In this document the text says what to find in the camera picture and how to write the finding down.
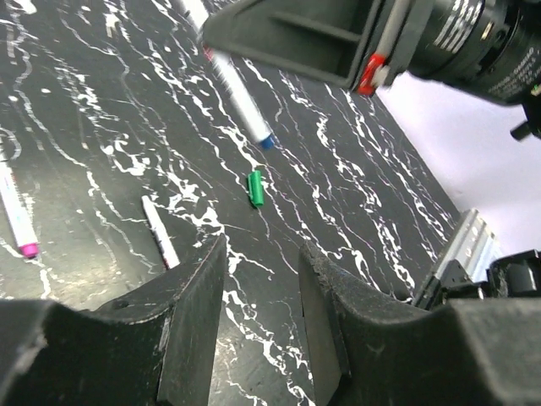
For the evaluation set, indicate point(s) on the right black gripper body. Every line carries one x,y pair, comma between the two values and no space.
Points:
487,49

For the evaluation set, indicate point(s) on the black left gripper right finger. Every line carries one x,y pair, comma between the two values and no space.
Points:
367,348

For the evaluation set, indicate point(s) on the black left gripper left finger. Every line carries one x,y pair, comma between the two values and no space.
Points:
152,346

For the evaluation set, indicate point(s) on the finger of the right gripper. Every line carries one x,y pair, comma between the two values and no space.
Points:
324,40

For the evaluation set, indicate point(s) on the white pen green end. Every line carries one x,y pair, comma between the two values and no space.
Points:
160,233

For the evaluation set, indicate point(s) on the green pen cap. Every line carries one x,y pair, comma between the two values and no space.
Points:
255,189

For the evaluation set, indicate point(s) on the white pen magenta end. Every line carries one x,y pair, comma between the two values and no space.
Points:
18,217

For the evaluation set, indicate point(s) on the aluminium rail frame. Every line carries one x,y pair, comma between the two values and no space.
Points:
473,244

